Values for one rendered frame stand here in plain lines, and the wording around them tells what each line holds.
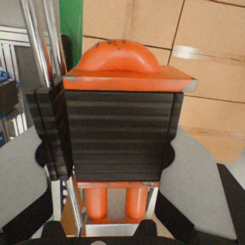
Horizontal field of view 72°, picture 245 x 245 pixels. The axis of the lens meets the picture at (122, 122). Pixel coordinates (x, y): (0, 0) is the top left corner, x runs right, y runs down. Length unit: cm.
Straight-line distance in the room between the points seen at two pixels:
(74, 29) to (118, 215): 129
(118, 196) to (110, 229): 3
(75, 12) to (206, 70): 93
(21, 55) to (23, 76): 13
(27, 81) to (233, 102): 125
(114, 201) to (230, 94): 91
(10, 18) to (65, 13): 37
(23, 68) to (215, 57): 111
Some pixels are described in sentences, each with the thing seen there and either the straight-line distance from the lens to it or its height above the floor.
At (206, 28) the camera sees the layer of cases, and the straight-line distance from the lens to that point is 90.
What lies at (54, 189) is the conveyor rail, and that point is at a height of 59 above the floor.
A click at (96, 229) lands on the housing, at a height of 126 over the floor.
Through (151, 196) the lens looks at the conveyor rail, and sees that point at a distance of 125.
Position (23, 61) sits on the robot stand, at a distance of 129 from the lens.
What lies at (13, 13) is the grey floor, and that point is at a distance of 152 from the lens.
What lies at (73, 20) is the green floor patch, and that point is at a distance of 138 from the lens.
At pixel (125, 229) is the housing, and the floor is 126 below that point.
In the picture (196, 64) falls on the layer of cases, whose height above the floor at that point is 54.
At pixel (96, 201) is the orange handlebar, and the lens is 17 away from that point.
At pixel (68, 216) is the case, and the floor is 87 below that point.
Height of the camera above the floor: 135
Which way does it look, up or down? 62 degrees down
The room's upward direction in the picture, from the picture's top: 175 degrees clockwise
